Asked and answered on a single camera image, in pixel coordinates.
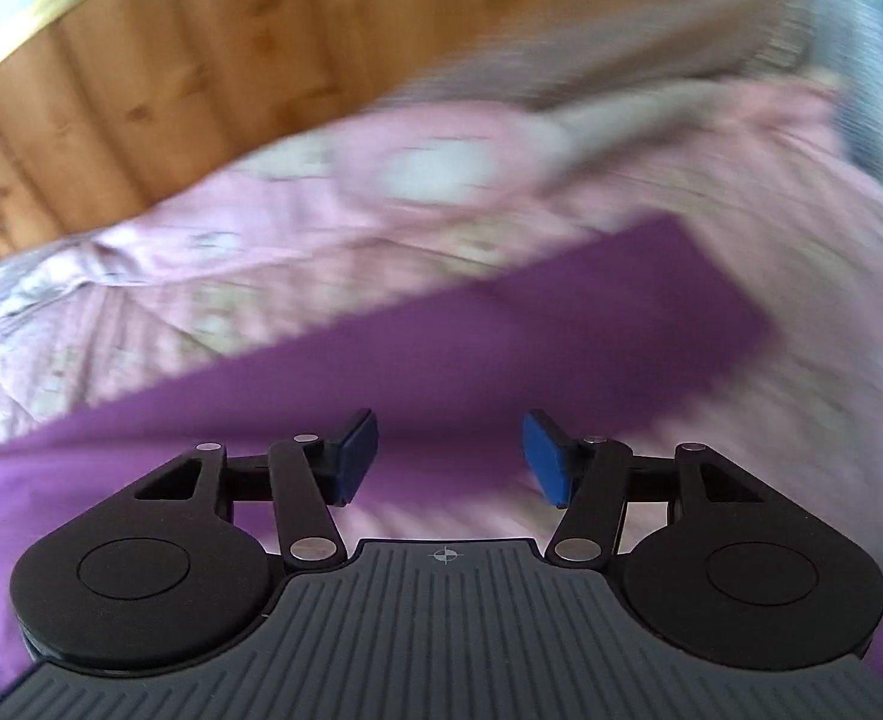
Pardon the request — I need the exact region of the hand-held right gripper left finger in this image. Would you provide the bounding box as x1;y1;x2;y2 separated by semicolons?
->
135;409;380;571

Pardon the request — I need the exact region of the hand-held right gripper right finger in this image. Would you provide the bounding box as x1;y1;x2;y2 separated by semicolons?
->
522;409;765;568

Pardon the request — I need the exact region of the purple garment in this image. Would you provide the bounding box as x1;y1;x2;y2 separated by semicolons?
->
0;214;883;698

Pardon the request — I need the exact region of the pink bear-printed blanket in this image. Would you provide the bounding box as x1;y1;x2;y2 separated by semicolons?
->
0;75;883;571

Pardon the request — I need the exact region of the clear bubble wrap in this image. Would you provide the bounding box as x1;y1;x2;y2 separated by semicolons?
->
381;0;883;226

